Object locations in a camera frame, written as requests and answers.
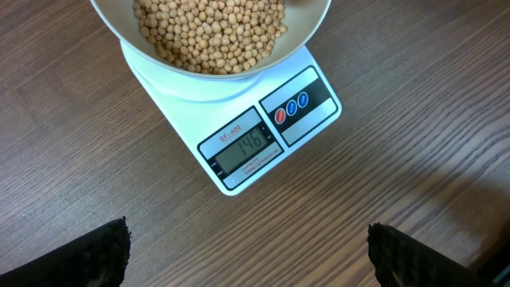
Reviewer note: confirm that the white bowl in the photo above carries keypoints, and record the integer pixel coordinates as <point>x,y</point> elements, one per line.
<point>303,18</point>

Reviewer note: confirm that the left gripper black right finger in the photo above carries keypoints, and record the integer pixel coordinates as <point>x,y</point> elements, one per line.
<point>400,260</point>

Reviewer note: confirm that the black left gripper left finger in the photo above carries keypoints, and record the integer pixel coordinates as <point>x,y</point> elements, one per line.
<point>98,258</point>

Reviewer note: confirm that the soybeans in bowl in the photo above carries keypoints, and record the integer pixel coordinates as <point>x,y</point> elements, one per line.
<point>211,36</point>

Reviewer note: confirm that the white digital kitchen scale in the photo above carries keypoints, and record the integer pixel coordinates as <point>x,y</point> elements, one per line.
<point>240,129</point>

